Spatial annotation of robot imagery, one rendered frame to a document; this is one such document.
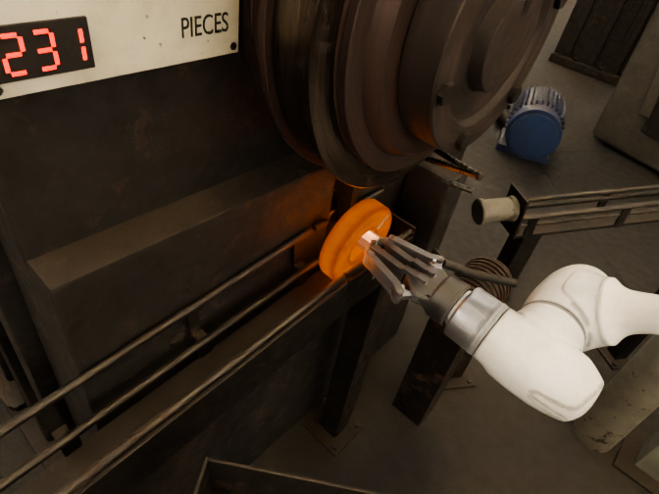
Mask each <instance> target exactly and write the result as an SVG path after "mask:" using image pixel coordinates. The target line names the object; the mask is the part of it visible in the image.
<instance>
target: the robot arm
mask: <svg viewBox="0 0 659 494"><path fill-rule="evenodd" d="M394 243H395V244H394ZM355 246H356V247H358V248H359V249H360V250H362V251H363V252H364V253H365V256H364V260H363V264H364V266H365V267H366V268H367V269H368V270H369V271H370V272H371V274H372V275H373V276H374V277H375V278H376V279H377V280H378V282H379V283H380V284H381V285H382V286H383V287H384V288H385V290H386V291H387V292H388V293H389V295H390V298H391V300H392V302H393V303H394V304H399V303H400V301H401V300H410V301H412V302H413V303H416V304H418V305H421V306H422V307H423V309H424V311H425V313H426V315H428V316H429V317H430V318H432V319H433V320H434V321H436V322H437V323H438V324H440V325H445V324H446V326H445V329H444V334H445V335H446V336H448V337H449V338H450V339H451V340H453V341H454V342H455V343H457V344H458V345H459V346H460V347H462V348H463V349H464V350H466V352H467V353H468V354H471V355H472V356H473V357H474V358H475V359H477V360H478V361H479V362H480V363H481V365H482V366H483V367H484V369H485V370H486V372H487V373H488V374H489V375H490V376H492V377H493V378H494V379H495V380H496V381H497V382H498V383H499V384H501V385H502V386H503V387H504V388H506V389H507V390H508V391H509V392H511V393H512V394H514V395H515V396H516V397H518V398H519V399H521V400H522V401H524V402H525V403H527V404H528V405H530V406H532V407H533V408H535V409H537V410H538V411H540V412H542V413H544V414H546V415H548V416H550V417H552V418H554V419H557V420H560V421H569V420H575V419H577V418H579V417H581V416H582V415H584V414H585V413H586V412H587V411H588V410H589V409H590V407H591V406H592V405H593V403H594V402H595V400H596V399H597V397H598V396H599V394H600V392H601V390H602V388H603V385H604V381H603V379H602V377H601V375H600V373H599V372H598V370H597V368H596V367H595V365H594V364H593V362H592V361H591V359H590V358H589V357H588V356H586V355H585V354H584V353H583V352H585V351H588V350H591V349H595V348H600V347H605V346H616V345H617V344H618V343H619V342H620V341H621V340H622V339H624V338H625V337H627V336H629V335H632V334H656V335H659V295H657V294H651V293H644V292H638V291H633V290H630V289H628V288H626V287H625V286H623V285H622V284H621V283H620V282H619V281H618V280H617V279H616V278H615V277H608V276H607V275H606V274H605V273H604V272H602V271H601V270H599V269H597V268H595V267H592V266H589V265H570V266H566V267H564V268H562V269H559V270H558V271H556V272H553V273H552V274H551V275H549V276H548V277H547V278H546V279H545V280H544V281H542V282H541V283H540V284H539V285H538V286H537V287H536V288H535V290H534V291H533V292H532V293H531V295H530V296H529V297H528V299H527V300H526V302H525V304H524V306H523V308H522V309H521V310H520V311H518V312H516V311H514V310H512V309H511V308H509V307H508V306H507V305H506V304H504V303H502V302H500V301H499V300H498V299H496V298H495V297H493V296H492V295H490V294H489V293H488V292H486V291H485V290H483V289H482V288H480V287H477V288H475V289H474V290H473V291H471V290H472V288H471V286H470V285H469V284H468V283H466V282H465V281H463V280H462V279H460V278H459V277H458V276H456V275H454V274H451V275H447V273H446V272H445V271H444V270H443V269H442V263H443V261H444V258H443V257H442V256H438V255H435V254H431V253H429V252H427V251H425V250H423V249H421V248H419V247H417V246H415V245H413V244H411V243H409V242H407V241H405V240H403V239H401V238H399V237H397V236H395V235H393V234H390V235H389V236H388V237H383V236H382V237H380V236H378V235H377V234H376V233H374V232H373V231H371V230H370V231H368V232H366V233H365V234H364V235H363V236H362V237H361V238H360V239H359V240H358V242H357V243H356V244H355Z"/></svg>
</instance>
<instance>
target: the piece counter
mask: <svg viewBox="0 0 659 494"><path fill-rule="evenodd" d="M77 31H78V36H79V41H80V43H82V42H84V39H83V33H82V29H81V28H80V29H78V30H77ZM43 33H48V28H44V29H36V30H33V34H34V35H36V34H43ZM0 37H1V39H5V38H13V37H17V34H16V33H15V32H12V33H4V34H0ZM49 37H50V42H51V46H52V47H56V43H55V38H54V34H53V32H49ZM18 41H19V45H20V48H21V52H16V53H9V54H6V57H7V59H9V58H15V57H21V56H22V52H23V51H25V45H24V41H23V38H22V37H21V36H20V37H18ZM52 47H49V48H42V49H37V51H38V54H40V53H47V52H53V55H54V59H55V64H56V65H60V61H59V56H58V52H57V51H53V50H52ZM81 52H82V57H83V60H87V55H86V50H85V46H84V47H81ZM7 59H2V61H3V65H4V68H5V71H6V74H8V73H11V70H10V67H9V63H8V60H7ZM56 65H54V66H48V67H43V68H42V70H43V71H44V72H46V71H52V70H57V68H56ZM11 74H12V76H19V75H24V74H27V73H26V71H19V72H13V73H11Z"/></svg>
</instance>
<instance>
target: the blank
mask: <svg viewBox="0 0 659 494"><path fill-rule="evenodd" d="M391 219H392V215H391V211H390V210H389V209H388V208H387V207H386V206H385V205H383V204H382V203H380V202H379V201H377V200H376V199H365V200H362V201H360V202H359V203H357V204H355V205H354V206H353V207H351V208H350V209H349V210H348V211H347V212H346V213H345V214H344V215H343V216H342V217H341V218H340V219H339V220H338V221H337V223H336V224H335V225H334V227H333V228H332V230H331V231H330V233H329V235H328V237H327V239H326V240H325V243H324V245H323V247H322V250H321V253H320V258H319V265H320V268H321V270H322V272H323V273H325V274H326V275H327V276H328V277H330V278H331V279H332V280H335V279H336V278H338V277H339V276H340V275H342V274H343V273H344V272H346V271H348V270H349V269H351V268H352V267H354V266H355V265H357V264H358V263H360V262H361V261H363V260H364V256H365V253H364V252H363V251H362V250H360V249H359V248H358V247H356V246H355V244H356V243H357V242H358V240H359V239H360V238H361V237H362V236H363V235H364V234H365V233H366V232H368V231H370V230H371V231H373V232H374V233H376V234H377V235H378V236H380V237H382V236H383V237H386V236H387V234H388V231H389V229H390V225H391Z"/></svg>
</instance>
